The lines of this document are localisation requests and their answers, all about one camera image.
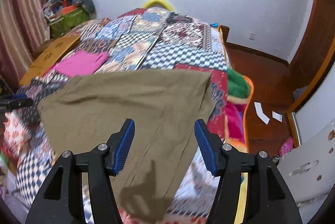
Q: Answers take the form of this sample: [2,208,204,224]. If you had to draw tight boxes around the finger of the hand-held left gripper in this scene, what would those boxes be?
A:
[0,94,34,112]

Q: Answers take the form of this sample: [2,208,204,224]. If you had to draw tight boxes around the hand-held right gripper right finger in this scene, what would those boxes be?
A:
[194,119,304,224]

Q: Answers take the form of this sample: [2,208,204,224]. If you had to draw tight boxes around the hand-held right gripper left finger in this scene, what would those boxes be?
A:
[25,119,136,224]

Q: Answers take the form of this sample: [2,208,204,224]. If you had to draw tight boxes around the olive green pants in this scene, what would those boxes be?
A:
[37,69,215,222]

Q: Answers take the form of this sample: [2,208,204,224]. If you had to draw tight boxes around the wooden lap desk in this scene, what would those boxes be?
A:
[19,34,81,86]

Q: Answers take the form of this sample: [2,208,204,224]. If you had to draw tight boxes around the large white paper slip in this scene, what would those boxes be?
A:
[254,102,270,125]

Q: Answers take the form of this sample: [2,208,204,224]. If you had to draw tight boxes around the plush green pink blanket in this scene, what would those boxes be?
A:
[225,68,255,152]

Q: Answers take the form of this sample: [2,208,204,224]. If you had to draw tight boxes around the pink garment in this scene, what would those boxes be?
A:
[54,51,109,76]

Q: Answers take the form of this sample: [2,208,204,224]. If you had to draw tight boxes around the pink clog shoe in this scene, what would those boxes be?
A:
[278,137,295,157]

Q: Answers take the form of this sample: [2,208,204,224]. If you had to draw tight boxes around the striped red curtain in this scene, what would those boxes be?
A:
[0,0,55,87]

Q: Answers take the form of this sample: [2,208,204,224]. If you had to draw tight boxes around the green fabric bag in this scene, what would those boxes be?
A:
[48,7,91,39]

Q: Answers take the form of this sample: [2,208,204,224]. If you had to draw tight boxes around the patchwork printed blanket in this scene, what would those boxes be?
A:
[0,8,254,224]

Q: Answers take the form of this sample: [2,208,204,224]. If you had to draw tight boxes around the brown wooden door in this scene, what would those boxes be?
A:
[288,0,335,78]

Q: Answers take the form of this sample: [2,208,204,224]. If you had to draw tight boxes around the wooden bed frame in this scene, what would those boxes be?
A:
[219,25,230,40]

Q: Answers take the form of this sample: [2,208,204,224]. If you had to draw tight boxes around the yellow curved bed rail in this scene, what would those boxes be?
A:
[142,0,175,12]

